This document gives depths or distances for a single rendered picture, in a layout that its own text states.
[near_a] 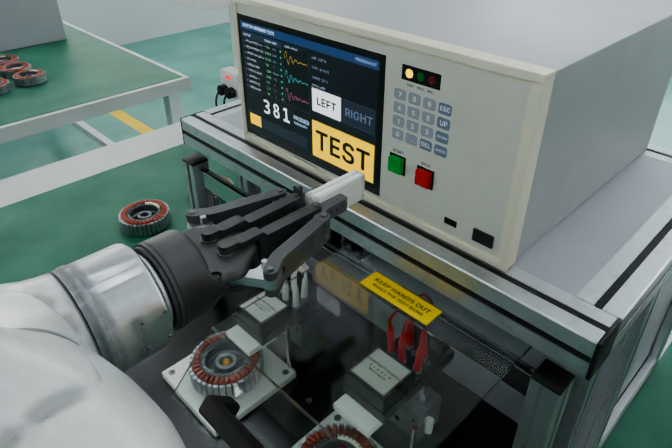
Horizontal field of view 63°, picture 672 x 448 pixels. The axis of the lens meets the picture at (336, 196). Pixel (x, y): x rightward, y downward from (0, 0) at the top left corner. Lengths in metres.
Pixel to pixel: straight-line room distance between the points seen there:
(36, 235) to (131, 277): 1.00
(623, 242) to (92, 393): 0.56
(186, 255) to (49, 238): 0.96
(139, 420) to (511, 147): 0.39
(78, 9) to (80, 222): 4.16
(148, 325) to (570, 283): 0.39
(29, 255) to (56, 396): 1.11
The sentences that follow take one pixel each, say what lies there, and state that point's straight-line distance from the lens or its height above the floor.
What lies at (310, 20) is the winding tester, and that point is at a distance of 0.65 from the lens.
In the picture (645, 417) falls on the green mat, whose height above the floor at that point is 0.75.
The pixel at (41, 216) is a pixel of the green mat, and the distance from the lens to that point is 1.47.
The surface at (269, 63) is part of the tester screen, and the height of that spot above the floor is 1.25.
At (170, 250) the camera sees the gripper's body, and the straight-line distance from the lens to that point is 0.44.
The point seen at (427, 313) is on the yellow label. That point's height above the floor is 1.07.
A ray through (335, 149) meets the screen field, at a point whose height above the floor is 1.17.
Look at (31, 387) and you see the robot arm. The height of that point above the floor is 1.30.
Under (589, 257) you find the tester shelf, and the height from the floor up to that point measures 1.11.
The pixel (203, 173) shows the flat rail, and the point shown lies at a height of 1.04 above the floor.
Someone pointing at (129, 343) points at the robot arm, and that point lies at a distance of 0.42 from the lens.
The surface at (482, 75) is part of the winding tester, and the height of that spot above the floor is 1.30.
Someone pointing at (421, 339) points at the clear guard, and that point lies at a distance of 0.57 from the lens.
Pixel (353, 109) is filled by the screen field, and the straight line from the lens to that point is 0.63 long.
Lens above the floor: 1.47
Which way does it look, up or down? 31 degrees down
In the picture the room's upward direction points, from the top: straight up
